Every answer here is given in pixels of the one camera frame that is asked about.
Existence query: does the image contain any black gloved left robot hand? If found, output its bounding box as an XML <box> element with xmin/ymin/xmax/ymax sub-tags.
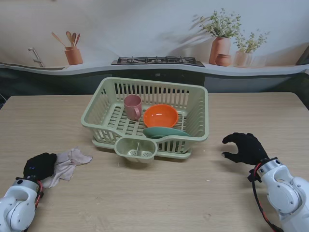
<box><xmin>23</xmin><ymin>152</ymin><xmax>58</xmax><ymax>181</ymax></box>

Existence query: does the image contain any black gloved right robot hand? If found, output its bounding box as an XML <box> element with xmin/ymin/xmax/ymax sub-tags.
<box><xmin>221</xmin><ymin>132</ymin><xmax>270</xmax><ymax>166</ymax></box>

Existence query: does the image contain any beige wiping cloth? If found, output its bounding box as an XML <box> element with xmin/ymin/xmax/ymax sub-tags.
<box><xmin>42</xmin><ymin>146</ymin><xmax>94</xmax><ymax>189</ymax></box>

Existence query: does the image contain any teal plastic plate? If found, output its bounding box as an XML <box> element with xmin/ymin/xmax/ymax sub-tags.
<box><xmin>143</xmin><ymin>127</ymin><xmax>191</xmax><ymax>140</ymax></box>

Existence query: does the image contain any orange plastic bowl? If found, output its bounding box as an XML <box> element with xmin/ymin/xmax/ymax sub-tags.
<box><xmin>143</xmin><ymin>104</ymin><xmax>179</xmax><ymax>129</ymax></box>

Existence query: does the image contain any pink plastic mug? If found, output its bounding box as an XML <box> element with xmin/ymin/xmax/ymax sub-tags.
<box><xmin>124</xmin><ymin>94</ymin><xmax>142</xmax><ymax>121</ymax></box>

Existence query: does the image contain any pale green plastic dish rack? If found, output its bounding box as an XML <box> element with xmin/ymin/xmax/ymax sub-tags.
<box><xmin>80</xmin><ymin>77</ymin><xmax>209</xmax><ymax>154</ymax></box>

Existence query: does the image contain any grey kitchen countertop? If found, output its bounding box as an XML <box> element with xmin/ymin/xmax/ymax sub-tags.
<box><xmin>0</xmin><ymin>61</ymin><xmax>309</xmax><ymax>77</ymax></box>

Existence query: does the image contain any pale green cutlery holder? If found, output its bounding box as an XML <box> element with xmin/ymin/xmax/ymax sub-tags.
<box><xmin>114</xmin><ymin>137</ymin><xmax>159</xmax><ymax>164</ymax></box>

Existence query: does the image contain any clear glass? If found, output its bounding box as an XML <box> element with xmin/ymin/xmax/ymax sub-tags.
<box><xmin>252</xmin><ymin>56</ymin><xmax>267</xmax><ymax>68</ymax></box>

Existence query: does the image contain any plant in pale pot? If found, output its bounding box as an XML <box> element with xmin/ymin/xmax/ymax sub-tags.
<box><xmin>233</xmin><ymin>29</ymin><xmax>270</xmax><ymax>68</ymax></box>

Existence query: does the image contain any small round terracotta pot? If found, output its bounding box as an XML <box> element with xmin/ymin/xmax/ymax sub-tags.
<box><xmin>215</xmin><ymin>53</ymin><xmax>232</xmax><ymax>67</ymax></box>

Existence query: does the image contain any plant in tall terracotta vase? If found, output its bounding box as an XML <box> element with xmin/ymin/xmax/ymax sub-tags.
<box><xmin>193</xmin><ymin>8</ymin><xmax>242</xmax><ymax>65</ymax></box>

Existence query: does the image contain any metal faucet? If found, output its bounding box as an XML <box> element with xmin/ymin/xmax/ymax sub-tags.
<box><xmin>28</xmin><ymin>46</ymin><xmax>46</xmax><ymax>68</ymax></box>

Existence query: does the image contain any terracotta utensil pot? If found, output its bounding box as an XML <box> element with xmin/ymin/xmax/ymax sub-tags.
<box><xmin>64</xmin><ymin>46</ymin><xmax>84</xmax><ymax>66</ymax></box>

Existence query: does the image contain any black gas stove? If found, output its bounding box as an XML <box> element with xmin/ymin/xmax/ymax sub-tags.
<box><xmin>111</xmin><ymin>56</ymin><xmax>206</xmax><ymax>68</ymax></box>

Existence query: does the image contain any wooden spatula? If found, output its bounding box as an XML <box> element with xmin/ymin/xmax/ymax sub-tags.
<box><xmin>51</xmin><ymin>32</ymin><xmax>66</xmax><ymax>48</ymax></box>

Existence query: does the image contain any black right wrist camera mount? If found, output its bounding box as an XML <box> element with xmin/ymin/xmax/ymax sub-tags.
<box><xmin>248</xmin><ymin>168</ymin><xmax>263</xmax><ymax>183</ymax></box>

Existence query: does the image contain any red and black left cable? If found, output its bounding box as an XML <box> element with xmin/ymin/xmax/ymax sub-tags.
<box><xmin>35</xmin><ymin>180</ymin><xmax>44</xmax><ymax>210</ymax></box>

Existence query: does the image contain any red and black cable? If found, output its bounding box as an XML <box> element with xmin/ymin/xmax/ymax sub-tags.
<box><xmin>35</xmin><ymin>180</ymin><xmax>44</xmax><ymax>210</ymax></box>
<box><xmin>251</xmin><ymin>163</ymin><xmax>283</xmax><ymax>232</ymax></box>

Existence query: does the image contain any red and black right cable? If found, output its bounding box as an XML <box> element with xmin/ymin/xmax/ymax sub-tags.
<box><xmin>251</xmin><ymin>163</ymin><xmax>283</xmax><ymax>232</ymax></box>

